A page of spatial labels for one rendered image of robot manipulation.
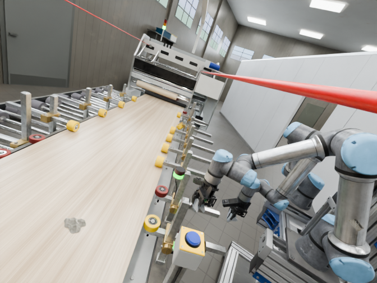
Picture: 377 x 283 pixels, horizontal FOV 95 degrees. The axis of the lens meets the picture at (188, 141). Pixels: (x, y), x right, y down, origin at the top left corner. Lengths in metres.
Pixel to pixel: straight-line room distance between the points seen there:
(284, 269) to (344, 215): 0.45
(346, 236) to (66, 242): 1.02
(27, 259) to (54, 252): 0.07
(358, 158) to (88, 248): 0.97
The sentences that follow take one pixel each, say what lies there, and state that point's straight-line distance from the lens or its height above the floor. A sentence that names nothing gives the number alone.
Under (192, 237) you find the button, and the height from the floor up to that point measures 1.23.
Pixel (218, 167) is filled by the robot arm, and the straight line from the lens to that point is 0.75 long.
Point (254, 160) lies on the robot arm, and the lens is 0.85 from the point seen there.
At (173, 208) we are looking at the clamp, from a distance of 1.12.
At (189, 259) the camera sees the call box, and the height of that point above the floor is 1.19.
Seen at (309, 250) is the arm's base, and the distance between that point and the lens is 1.09.
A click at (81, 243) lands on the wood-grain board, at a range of 0.88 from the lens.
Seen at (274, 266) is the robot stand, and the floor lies 0.91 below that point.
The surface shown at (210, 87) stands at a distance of 3.39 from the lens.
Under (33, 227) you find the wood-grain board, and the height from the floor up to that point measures 0.90.
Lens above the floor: 1.63
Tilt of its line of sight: 22 degrees down
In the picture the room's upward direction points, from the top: 21 degrees clockwise
